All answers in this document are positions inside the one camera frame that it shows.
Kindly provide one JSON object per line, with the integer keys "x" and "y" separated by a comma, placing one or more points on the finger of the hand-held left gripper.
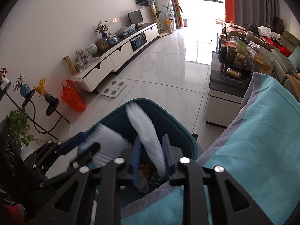
{"x": 90, "y": 151}
{"x": 70, "y": 143}

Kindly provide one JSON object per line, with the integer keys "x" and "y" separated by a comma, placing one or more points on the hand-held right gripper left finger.
{"x": 136, "y": 159}

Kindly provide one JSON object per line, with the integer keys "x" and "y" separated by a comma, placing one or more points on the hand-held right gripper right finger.
{"x": 166, "y": 159}

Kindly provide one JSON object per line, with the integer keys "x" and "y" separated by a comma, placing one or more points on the gold wrapper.
{"x": 146, "y": 168}

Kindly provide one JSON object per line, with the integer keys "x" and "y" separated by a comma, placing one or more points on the white fluted paper plate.
{"x": 110, "y": 140}

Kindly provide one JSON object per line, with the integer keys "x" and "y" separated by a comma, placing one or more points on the white fluffy cloth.
{"x": 145, "y": 131}

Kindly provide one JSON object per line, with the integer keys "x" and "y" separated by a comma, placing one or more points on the teal trash bin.
{"x": 170, "y": 124}

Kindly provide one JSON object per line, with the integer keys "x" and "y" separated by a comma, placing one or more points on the black plant stand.
{"x": 50, "y": 107}

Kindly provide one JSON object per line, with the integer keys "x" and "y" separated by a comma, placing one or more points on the black speaker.
{"x": 9, "y": 145}

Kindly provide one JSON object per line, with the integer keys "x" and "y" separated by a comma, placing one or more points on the red plastic bag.
{"x": 72, "y": 96}

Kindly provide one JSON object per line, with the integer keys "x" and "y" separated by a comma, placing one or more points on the black vase yellow flowers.
{"x": 48, "y": 96}

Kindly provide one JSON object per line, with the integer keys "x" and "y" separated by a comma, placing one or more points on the green potted plant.
{"x": 20, "y": 126}

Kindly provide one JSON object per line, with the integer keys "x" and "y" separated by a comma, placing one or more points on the white bathroom scale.
{"x": 114, "y": 89}

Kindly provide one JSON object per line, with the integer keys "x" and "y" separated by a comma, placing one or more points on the teal vase with plant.
{"x": 24, "y": 90}

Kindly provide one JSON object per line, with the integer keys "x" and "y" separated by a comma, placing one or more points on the tall yellow vase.
{"x": 70, "y": 65}

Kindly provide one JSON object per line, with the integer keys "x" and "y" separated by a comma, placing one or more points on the coffee table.
{"x": 225, "y": 105}

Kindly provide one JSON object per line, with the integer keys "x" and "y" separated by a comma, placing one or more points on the glass display ornament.
{"x": 83, "y": 59}

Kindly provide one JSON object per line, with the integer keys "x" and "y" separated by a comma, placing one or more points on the blue grey printed blanket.
{"x": 257, "y": 145}

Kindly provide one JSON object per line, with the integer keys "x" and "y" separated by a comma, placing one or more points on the white vase red flowers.
{"x": 4, "y": 77}

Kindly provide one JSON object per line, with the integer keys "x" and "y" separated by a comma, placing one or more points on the pale ceramic jar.
{"x": 91, "y": 49}

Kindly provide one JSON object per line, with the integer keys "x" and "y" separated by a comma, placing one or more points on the white black TV cabinet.
{"x": 117, "y": 54}

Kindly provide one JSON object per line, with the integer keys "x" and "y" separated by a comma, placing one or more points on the framed picture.
{"x": 102, "y": 44}

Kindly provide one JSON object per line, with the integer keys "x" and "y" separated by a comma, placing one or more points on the black cabinet appliance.
{"x": 138, "y": 43}

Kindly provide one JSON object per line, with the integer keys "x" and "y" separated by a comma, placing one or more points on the bonsai in blue pot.
{"x": 102, "y": 30}

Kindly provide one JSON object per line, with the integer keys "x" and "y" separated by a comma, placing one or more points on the group of jars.
{"x": 239, "y": 61}

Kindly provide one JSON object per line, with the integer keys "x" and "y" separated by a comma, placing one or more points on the black monitor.
{"x": 135, "y": 17}

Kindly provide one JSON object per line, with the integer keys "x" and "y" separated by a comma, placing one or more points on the tall leafy plant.
{"x": 172, "y": 11}

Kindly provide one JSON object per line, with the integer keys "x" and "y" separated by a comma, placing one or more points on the green sofa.
{"x": 282, "y": 59}

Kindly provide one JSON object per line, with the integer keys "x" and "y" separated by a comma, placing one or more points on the black bag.
{"x": 249, "y": 27}

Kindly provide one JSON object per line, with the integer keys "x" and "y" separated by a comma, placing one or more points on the red cloth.
{"x": 273, "y": 43}

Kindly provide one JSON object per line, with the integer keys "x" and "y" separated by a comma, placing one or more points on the white clothes pile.
{"x": 266, "y": 31}

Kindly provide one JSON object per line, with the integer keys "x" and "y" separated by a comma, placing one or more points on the grey-blue cushion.
{"x": 295, "y": 56}

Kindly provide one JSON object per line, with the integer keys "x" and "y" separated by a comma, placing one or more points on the orange curtain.
{"x": 228, "y": 0}

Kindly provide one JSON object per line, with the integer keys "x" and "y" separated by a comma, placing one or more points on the brown cardboard boxes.
{"x": 279, "y": 23}

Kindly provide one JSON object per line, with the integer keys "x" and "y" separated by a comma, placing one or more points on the digital wall clock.
{"x": 114, "y": 20}

